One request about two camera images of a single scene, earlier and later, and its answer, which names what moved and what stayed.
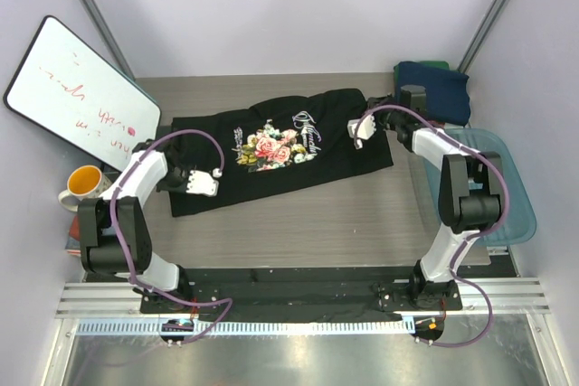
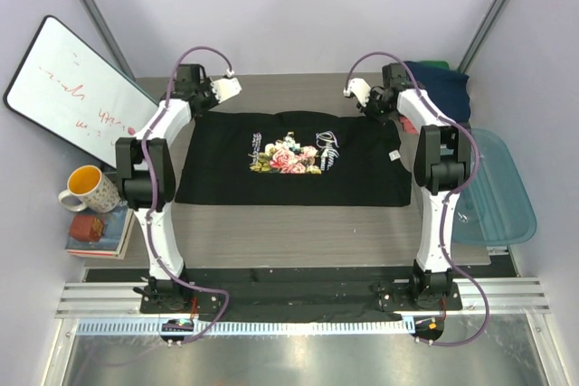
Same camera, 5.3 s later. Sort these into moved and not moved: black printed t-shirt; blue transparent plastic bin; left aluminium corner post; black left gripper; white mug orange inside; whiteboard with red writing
Moved: black printed t-shirt; black left gripper
Not moved: white mug orange inside; blue transparent plastic bin; left aluminium corner post; whiteboard with red writing
